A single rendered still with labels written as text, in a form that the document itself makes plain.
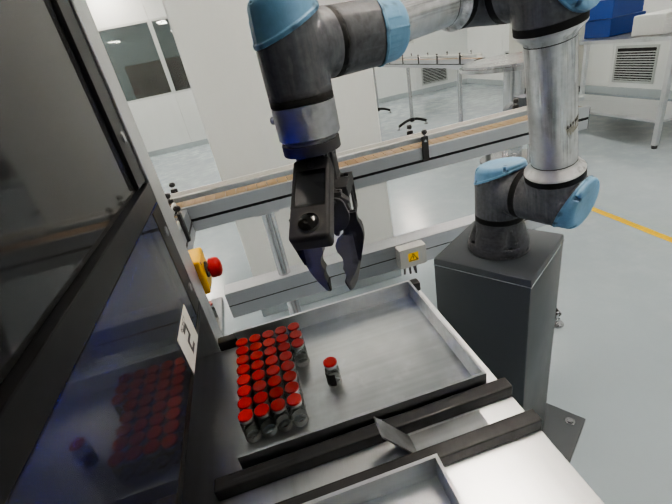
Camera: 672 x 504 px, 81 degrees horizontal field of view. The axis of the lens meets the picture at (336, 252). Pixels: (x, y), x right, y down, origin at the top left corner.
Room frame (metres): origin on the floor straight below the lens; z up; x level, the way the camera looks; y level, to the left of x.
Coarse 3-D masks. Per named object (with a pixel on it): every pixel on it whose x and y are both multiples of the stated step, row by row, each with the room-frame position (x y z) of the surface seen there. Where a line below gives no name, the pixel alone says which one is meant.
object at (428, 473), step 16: (416, 464) 0.27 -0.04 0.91; (432, 464) 0.27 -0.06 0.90; (368, 480) 0.26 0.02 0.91; (384, 480) 0.26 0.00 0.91; (400, 480) 0.27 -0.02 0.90; (416, 480) 0.27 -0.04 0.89; (432, 480) 0.27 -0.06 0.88; (448, 480) 0.24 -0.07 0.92; (336, 496) 0.25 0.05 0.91; (352, 496) 0.26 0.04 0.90; (368, 496) 0.26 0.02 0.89; (384, 496) 0.26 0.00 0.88; (400, 496) 0.26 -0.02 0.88; (416, 496) 0.25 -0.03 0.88; (432, 496) 0.25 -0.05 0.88; (448, 496) 0.25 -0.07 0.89
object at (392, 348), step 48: (384, 288) 0.62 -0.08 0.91; (240, 336) 0.58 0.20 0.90; (336, 336) 0.55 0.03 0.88; (384, 336) 0.52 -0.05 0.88; (432, 336) 0.50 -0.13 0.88; (384, 384) 0.42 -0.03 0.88; (432, 384) 0.40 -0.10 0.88; (480, 384) 0.37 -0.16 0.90; (288, 432) 0.37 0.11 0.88; (336, 432) 0.34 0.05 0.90
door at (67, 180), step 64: (0, 0) 0.40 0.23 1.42; (0, 64) 0.35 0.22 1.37; (64, 64) 0.48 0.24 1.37; (0, 128) 0.30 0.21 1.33; (64, 128) 0.41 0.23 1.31; (0, 192) 0.26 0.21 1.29; (64, 192) 0.34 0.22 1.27; (128, 192) 0.50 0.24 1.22; (0, 256) 0.23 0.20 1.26; (64, 256) 0.29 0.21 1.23; (0, 320) 0.20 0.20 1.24; (0, 384) 0.17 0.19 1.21
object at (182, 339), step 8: (184, 312) 0.47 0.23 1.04; (184, 320) 0.46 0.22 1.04; (192, 328) 0.47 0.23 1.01; (184, 336) 0.43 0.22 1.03; (192, 336) 0.46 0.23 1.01; (184, 344) 0.42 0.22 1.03; (192, 344) 0.45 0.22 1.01; (184, 352) 0.40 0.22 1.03; (192, 352) 0.43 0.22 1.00; (192, 360) 0.42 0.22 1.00; (192, 368) 0.41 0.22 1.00
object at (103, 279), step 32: (128, 224) 0.42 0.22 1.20; (96, 256) 0.33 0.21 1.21; (128, 256) 0.38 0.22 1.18; (96, 288) 0.29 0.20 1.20; (64, 320) 0.23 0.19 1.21; (96, 320) 0.27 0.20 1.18; (32, 352) 0.20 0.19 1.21; (64, 352) 0.21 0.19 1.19; (32, 384) 0.18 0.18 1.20; (64, 384) 0.20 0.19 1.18; (192, 384) 0.39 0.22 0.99; (0, 416) 0.15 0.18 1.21; (32, 416) 0.16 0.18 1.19; (0, 448) 0.14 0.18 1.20; (32, 448) 0.15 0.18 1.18; (0, 480) 0.13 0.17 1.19
